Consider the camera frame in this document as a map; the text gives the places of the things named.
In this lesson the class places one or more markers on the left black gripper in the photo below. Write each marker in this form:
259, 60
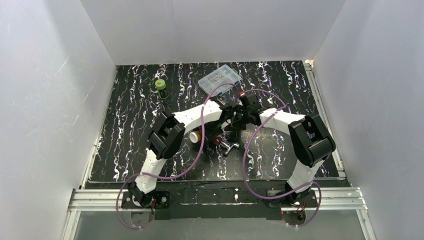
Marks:
215, 133

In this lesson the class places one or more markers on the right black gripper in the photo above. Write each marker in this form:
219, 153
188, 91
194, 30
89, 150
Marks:
239, 118

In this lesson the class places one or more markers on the red weekly pill organizer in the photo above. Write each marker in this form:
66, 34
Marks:
222, 141

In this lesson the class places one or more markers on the white pill bottle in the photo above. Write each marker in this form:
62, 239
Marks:
195, 136

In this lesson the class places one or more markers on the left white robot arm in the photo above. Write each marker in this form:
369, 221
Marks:
204, 123

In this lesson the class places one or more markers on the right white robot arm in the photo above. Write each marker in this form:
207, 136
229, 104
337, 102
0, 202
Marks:
311, 141

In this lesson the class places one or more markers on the clear plastic compartment box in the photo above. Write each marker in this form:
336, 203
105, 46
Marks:
224, 74

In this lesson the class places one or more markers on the chrome metal faucet fitting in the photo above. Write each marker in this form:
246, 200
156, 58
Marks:
226, 151

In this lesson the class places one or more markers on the green capped dark bottle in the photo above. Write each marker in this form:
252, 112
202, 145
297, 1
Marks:
161, 87

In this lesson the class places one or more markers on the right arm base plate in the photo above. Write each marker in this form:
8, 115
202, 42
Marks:
297, 212

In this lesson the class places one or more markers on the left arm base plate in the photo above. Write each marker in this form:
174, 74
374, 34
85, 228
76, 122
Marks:
143, 207

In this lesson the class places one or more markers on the aluminium frame rail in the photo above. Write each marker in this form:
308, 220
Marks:
211, 202

